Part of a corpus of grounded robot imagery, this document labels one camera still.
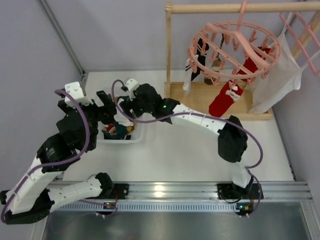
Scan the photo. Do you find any red sock rear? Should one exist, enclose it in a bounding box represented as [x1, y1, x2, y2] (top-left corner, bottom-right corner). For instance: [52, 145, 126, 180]
[237, 46, 271, 75]

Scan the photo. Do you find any white tank top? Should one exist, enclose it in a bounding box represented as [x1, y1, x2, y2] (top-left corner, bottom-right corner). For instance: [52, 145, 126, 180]
[249, 11, 320, 114]

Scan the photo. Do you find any wooden clothes rack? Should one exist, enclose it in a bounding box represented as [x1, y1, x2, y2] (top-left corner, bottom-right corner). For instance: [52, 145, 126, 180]
[164, 1, 320, 121]

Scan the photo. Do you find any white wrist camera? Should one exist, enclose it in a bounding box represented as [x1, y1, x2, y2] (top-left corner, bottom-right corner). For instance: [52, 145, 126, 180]
[125, 78, 140, 100]
[64, 81, 94, 106]

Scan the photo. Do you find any aluminium mounting rail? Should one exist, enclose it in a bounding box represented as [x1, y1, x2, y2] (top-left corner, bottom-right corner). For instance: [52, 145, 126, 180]
[47, 180, 313, 202]

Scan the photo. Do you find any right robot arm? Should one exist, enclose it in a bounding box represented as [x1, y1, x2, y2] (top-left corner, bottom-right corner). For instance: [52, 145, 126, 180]
[121, 79, 263, 200]

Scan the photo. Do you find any hanging black striped sock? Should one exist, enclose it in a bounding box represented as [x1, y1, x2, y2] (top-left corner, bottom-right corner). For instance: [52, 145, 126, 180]
[191, 38, 209, 82]

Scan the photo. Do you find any green reindeer Christmas sock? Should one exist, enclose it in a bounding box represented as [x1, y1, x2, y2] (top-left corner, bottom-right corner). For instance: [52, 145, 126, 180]
[102, 122, 128, 140]

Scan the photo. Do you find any pink clothes hanger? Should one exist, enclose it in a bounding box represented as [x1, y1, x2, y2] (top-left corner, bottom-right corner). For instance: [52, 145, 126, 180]
[279, 10, 320, 77]

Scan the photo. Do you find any dark green sock upper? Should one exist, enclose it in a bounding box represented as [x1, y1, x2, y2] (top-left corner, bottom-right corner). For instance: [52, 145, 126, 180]
[116, 95, 130, 104]

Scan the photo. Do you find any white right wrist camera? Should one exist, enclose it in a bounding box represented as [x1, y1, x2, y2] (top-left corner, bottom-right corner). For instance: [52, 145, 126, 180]
[125, 78, 140, 100]

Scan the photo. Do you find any white plastic mesh basket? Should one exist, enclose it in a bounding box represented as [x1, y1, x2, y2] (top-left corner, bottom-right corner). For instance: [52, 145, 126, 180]
[97, 110, 145, 144]

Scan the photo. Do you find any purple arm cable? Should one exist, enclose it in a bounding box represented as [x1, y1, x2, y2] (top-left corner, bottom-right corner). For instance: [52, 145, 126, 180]
[0, 88, 118, 224]
[110, 78, 264, 217]

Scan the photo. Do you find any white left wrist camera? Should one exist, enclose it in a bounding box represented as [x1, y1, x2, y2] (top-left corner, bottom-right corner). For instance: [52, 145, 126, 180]
[64, 81, 94, 106]

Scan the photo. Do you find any plain white sock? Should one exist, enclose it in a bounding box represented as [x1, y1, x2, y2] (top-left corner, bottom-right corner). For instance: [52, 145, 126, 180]
[117, 119, 135, 127]

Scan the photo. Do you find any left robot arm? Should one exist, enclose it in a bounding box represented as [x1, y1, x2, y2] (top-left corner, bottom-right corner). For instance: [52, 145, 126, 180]
[0, 89, 116, 225]

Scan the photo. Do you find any grey slotted cable duct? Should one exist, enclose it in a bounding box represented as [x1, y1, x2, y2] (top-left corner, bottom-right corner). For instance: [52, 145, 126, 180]
[59, 201, 252, 213]

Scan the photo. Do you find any red Christmas sock front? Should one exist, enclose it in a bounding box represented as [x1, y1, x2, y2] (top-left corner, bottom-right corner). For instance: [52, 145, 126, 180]
[208, 80, 244, 117]

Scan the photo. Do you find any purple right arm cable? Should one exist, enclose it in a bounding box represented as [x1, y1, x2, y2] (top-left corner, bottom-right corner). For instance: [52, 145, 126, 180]
[110, 78, 264, 217]

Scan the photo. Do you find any brown beige striped sock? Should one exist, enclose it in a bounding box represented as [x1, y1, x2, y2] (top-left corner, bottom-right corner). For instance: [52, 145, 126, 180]
[204, 34, 225, 85]

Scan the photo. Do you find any yellow sock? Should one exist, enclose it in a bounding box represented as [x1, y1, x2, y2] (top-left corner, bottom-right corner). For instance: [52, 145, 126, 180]
[125, 124, 136, 133]

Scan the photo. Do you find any pink round clip hanger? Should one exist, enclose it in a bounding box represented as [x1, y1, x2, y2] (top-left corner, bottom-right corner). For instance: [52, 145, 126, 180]
[187, 1, 282, 87]

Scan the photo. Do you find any aluminium frame post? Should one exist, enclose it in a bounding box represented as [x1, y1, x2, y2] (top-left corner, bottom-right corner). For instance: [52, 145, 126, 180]
[37, 0, 87, 77]

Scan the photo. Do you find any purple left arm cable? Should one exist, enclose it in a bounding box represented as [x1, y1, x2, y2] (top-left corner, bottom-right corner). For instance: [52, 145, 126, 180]
[0, 88, 118, 224]

